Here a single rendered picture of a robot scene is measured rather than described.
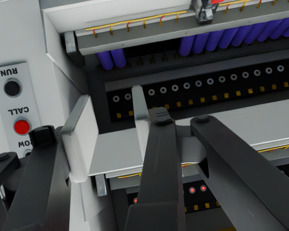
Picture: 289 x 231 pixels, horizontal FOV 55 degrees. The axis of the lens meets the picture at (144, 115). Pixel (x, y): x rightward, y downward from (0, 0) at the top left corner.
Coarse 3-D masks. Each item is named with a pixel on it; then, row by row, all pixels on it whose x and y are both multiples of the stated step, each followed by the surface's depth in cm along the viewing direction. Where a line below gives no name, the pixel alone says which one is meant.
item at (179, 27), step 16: (240, 0) 33; (288, 0) 35; (192, 16) 35; (224, 16) 35; (240, 16) 35; (256, 16) 35; (272, 16) 35; (288, 16) 36; (112, 32) 34; (128, 32) 35; (144, 32) 35; (160, 32) 35; (176, 32) 35; (192, 32) 35; (80, 48) 34; (96, 48) 35; (112, 48) 36
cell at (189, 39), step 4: (188, 36) 38; (192, 36) 38; (184, 40) 39; (188, 40) 39; (192, 40) 39; (180, 44) 41; (184, 44) 40; (188, 44) 40; (192, 44) 41; (180, 48) 42; (184, 48) 41; (188, 48) 41; (180, 52) 43; (184, 52) 42; (188, 52) 43
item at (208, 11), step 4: (212, 0) 27; (216, 0) 27; (220, 0) 27; (208, 4) 29; (212, 4) 29; (204, 8) 31; (208, 8) 31; (204, 12) 31; (208, 12) 31; (208, 16) 31; (212, 16) 31
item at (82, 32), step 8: (256, 0) 34; (264, 0) 34; (272, 0) 35; (224, 8) 35; (160, 16) 34; (168, 16) 34; (176, 16) 34; (184, 16) 35; (120, 24) 34; (128, 24) 34; (136, 24) 34; (80, 32) 34; (88, 32) 34; (96, 32) 35
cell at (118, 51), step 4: (112, 52) 38; (116, 52) 38; (120, 52) 39; (112, 56) 40; (116, 56) 39; (120, 56) 40; (124, 56) 41; (116, 60) 41; (120, 60) 41; (124, 60) 42; (116, 64) 43; (120, 64) 42; (124, 64) 43
